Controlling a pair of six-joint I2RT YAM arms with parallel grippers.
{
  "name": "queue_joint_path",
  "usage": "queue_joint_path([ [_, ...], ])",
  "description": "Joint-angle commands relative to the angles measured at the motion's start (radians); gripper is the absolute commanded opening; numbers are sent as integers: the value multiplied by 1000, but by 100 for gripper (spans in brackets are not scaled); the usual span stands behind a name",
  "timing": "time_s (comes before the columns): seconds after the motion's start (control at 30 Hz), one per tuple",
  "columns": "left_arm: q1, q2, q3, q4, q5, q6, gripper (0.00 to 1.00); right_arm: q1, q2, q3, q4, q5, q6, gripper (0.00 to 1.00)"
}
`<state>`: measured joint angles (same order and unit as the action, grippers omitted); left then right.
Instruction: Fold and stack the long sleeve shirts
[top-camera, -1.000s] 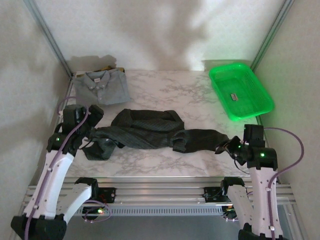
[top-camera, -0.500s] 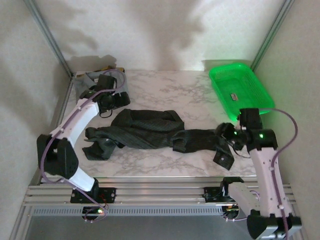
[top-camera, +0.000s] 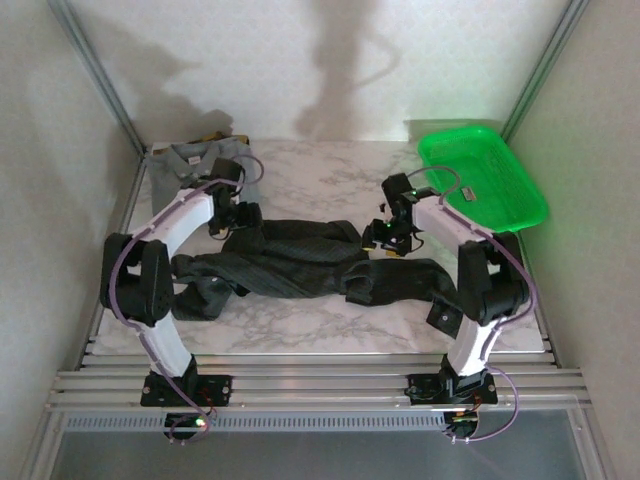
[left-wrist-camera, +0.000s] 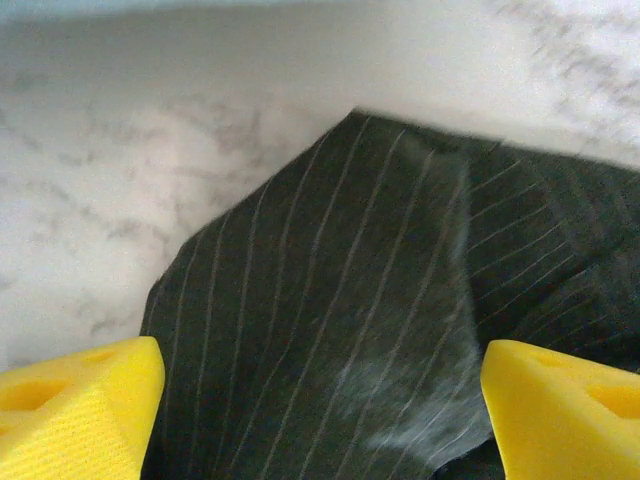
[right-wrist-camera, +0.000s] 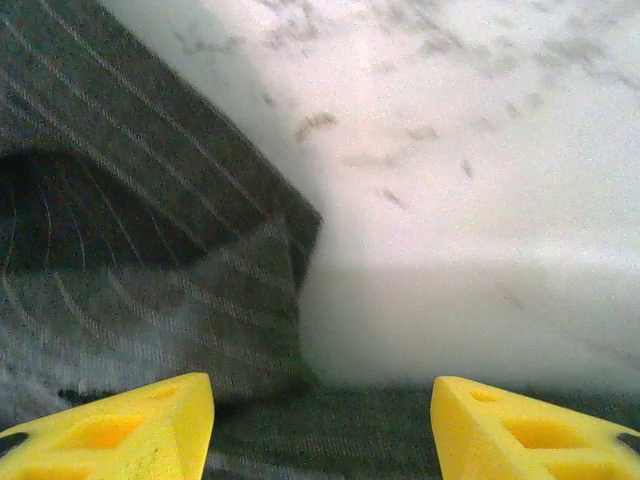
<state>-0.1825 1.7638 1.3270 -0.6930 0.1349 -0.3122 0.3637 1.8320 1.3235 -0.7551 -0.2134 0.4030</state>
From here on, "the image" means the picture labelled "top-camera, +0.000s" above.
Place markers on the dark pinstripe long sleeve shirt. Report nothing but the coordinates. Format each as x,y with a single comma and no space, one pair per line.
300,270

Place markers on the grey long sleeve shirt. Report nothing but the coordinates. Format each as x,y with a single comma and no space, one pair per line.
170,170

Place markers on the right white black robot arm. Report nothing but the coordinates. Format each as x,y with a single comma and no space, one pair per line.
470,345

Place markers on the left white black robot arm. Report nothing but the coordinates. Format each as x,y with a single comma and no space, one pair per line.
165,345

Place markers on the small label tag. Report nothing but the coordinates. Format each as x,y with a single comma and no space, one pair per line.
469,194

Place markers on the green plastic basket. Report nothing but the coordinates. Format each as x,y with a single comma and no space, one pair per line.
480,165

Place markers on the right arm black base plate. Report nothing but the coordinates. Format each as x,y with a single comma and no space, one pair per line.
425,390

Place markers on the aluminium rail frame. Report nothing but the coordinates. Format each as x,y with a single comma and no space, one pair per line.
320,380

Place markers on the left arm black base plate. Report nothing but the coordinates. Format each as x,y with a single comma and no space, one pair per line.
220,390

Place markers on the aluminium frame post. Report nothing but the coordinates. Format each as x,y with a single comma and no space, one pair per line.
97,75
542,75

